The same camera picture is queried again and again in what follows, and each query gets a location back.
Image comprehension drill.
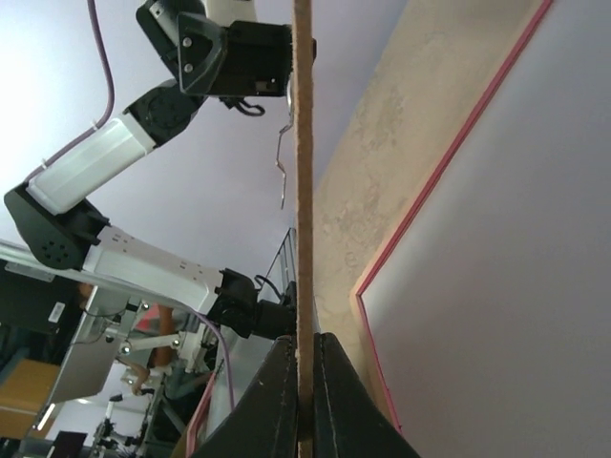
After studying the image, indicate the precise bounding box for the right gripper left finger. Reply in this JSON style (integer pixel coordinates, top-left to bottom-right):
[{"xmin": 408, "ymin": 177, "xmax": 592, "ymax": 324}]
[{"xmin": 192, "ymin": 337, "xmax": 298, "ymax": 458}]

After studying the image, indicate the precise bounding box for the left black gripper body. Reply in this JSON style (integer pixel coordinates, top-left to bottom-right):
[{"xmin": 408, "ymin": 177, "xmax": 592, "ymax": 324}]
[{"xmin": 136, "ymin": 1, "xmax": 206, "ymax": 79}]

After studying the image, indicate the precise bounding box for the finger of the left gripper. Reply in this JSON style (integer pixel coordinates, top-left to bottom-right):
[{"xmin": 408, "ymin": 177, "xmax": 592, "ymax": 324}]
[
  {"xmin": 209, "ymin": 21, "xmax": 292, "ymax": 97},
  {"xmin": 178, "ymin": 12, "xmax": 224, "ymax": 94}
]

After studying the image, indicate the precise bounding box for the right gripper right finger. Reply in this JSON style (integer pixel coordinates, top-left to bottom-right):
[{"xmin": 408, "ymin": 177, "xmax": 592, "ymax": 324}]
[{"xmin": 313, "ymin": 333, "xmax": 418, "ymax": 458}]

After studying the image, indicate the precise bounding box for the brown cardboard backing board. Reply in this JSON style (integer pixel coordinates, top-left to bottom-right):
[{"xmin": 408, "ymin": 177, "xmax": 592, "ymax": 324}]
[{"xmin": 292, "ymin": 0, "xmax": 314, "ymax": 457}]

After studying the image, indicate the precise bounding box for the landscape photo print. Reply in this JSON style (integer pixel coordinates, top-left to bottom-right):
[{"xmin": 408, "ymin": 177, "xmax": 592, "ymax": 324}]
[{"xmin": 363, "ymin": 1, "xmax": 610, "ymax": 457}]

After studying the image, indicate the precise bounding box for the pink wooden picture frame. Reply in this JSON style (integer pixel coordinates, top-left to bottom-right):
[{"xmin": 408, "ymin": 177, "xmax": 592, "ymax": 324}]
[{"xmin": 350, "ymin": 1, "xmax": 553, "ymax": 431}]

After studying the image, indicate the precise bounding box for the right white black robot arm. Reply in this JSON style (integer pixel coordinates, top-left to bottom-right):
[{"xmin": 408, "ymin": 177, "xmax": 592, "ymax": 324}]
[{"xmin": 82, "ymin": 227, "xmax": 417, "ymax": 457}]

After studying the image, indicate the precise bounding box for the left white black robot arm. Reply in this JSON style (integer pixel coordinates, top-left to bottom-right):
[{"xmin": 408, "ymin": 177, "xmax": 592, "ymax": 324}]
[{"xmin": 4, "ymin": 1, "xmax": 293, "ymax": 270}]

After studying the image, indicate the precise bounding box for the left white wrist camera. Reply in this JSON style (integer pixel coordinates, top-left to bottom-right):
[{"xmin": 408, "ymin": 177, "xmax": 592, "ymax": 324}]
[{"xmin": 202, "ymin": 0, "xmax": 258, "ymax": 27}]

